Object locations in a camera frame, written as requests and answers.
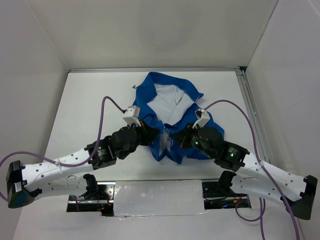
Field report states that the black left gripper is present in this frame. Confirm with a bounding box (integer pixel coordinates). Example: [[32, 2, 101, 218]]
[[118, 119, 160, 160]]

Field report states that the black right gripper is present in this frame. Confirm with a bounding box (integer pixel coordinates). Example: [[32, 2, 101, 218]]
[[171, 121, 215, 159]]

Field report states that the blue jacket with white lining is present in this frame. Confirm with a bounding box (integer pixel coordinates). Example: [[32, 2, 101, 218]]
[[131, 71, 225, 165]]

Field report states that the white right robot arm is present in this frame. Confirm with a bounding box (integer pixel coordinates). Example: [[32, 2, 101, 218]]
[[172, 126, 318, 220]]

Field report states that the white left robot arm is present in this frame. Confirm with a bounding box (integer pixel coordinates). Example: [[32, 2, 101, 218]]
[[6, 125, 160, 209]]

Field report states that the white taped cover panel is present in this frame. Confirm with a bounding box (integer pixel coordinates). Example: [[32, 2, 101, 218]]
[[113, 180, 206, 217]]

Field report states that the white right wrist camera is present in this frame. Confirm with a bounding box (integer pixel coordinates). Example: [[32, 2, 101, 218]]
[[192, 108, 210, 129]]

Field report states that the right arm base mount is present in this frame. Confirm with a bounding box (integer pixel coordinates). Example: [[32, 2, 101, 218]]
[[202, 180, 251, 210]]

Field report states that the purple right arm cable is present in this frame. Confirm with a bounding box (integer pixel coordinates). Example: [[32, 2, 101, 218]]
[[204, 99, 301, 240]]

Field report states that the aluminium right side rail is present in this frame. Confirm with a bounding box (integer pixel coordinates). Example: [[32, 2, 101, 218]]
[[236, 66, 274, 164]]

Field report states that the aluminium table edge rail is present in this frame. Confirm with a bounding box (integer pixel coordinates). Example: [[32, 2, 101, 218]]
[[69, 66, 248, 73]]

